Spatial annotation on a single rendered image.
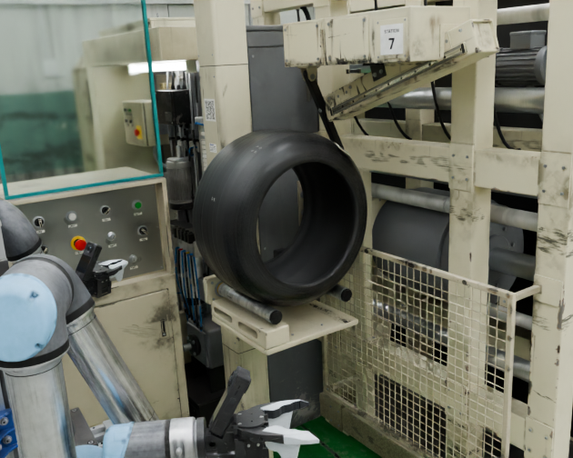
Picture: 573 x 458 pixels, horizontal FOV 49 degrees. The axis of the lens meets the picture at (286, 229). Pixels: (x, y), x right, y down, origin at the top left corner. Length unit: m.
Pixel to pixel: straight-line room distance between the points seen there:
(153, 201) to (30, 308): 1.45
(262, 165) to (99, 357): 0.85
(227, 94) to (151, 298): 0.82
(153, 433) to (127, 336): 1.35
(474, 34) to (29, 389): 1.38
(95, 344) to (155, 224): 1.28
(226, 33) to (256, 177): 0.57
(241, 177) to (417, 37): 0.62
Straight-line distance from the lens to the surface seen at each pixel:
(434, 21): 1.85
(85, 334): 1.16
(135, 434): 1.11
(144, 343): 2.46
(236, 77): 2.16
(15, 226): 1.64
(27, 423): 1.10
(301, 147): 1.87
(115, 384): 1.19
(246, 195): 1.79
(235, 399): 1.08
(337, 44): 2.01
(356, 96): 2.15
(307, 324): 2.11
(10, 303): 0.99
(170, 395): 2.60
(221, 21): 2.15
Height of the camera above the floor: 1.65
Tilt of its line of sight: 15 degrees down
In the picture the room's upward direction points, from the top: 3 degrees counter-clockwise
